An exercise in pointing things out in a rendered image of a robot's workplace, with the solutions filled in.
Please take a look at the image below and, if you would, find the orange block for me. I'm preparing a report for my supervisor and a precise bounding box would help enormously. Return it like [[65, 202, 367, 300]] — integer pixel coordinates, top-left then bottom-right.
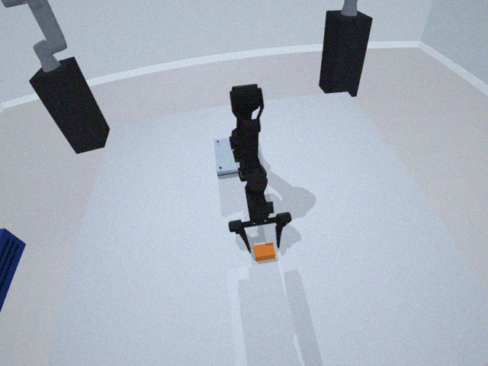
[[253, 242, 275, 262]]

